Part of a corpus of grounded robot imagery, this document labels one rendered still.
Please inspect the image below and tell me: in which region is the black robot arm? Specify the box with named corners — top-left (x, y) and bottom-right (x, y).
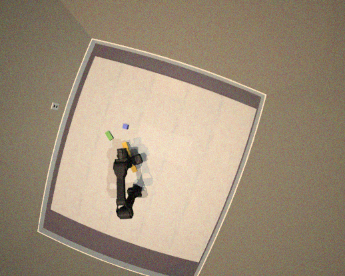
top-left (113, 148), bottom-right (142, 219)

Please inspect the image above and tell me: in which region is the small green block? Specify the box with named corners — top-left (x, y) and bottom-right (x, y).
top-left (105, 131), bottom-right (114, 141)

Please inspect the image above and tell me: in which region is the yellow bar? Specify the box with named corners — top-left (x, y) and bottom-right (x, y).
top-left (122, 142), bottom-right (137, 173)

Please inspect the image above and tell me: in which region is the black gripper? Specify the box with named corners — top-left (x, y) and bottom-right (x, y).
top-left (129, 154), bottom-right (143, 169)

